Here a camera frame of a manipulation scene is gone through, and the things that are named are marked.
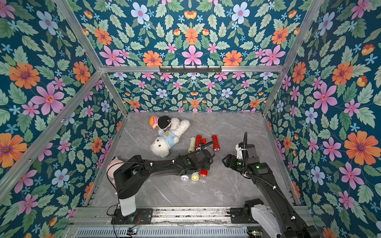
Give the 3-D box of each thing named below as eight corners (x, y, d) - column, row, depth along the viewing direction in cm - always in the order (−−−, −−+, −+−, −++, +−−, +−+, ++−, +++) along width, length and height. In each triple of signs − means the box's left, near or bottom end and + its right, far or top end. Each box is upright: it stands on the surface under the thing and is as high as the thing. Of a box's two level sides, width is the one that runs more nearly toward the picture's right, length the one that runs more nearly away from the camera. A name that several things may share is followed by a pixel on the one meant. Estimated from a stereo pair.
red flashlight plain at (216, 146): (214, 151, 99) (214, 150, 97) (211, 137, 107) (212, 135, 105) (220, 151, 99) (220, 149, 98) (217, 136, 107) (217, 134, 105)
